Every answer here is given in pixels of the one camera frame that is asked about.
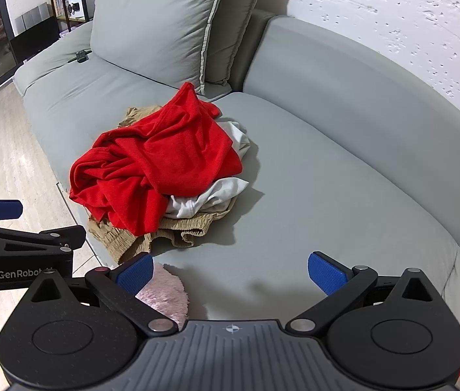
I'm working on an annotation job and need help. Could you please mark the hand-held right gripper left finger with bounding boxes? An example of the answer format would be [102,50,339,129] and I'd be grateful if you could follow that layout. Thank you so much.
[30,253,178,337]

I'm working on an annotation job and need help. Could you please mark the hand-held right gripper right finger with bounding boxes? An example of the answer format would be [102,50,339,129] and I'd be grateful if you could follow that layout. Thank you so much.
[285,252,438,335]

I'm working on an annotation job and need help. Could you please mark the red pants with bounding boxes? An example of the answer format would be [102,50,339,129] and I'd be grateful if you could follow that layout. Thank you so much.
[69,82,244,237]

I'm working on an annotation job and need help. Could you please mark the pink fluffy cloth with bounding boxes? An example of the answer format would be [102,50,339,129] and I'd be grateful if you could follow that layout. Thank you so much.
[134,263,190,330]

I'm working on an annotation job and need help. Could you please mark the grey sofa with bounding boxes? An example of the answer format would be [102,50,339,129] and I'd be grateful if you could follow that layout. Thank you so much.
[12,8,460,335]

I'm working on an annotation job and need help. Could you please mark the white garment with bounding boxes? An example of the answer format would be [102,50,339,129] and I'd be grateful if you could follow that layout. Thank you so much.
[164,120,252,219]

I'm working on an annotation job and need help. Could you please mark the small black device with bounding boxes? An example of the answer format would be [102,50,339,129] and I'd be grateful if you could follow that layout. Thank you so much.
[67,50,92,65]

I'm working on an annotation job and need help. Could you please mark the large light grey cushion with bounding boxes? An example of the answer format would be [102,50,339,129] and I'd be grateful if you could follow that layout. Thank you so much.
[90,0,229,96]

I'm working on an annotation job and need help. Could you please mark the beige grey cushion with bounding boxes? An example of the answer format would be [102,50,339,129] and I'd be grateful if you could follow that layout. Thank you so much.
[203,0,269,86]

